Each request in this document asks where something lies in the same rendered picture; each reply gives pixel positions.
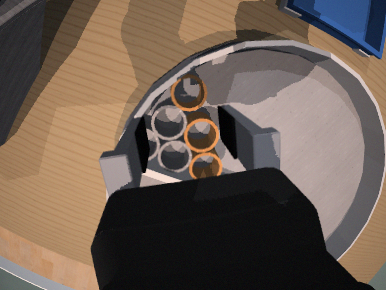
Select bronze bushing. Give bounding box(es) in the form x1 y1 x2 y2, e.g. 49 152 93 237
183 112 219 152
188 148 222 179
170 74 207 111

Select steel bushing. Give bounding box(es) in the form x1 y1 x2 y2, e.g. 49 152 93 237
145 120 160 160
151 100 187 140
158 134 192 173

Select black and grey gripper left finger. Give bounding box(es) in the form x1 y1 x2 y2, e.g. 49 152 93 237
99 117 150 197

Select blue open crate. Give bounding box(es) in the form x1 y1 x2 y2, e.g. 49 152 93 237
279 0 386 59

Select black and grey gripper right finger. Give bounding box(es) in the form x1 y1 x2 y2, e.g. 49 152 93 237
217 104 280 171

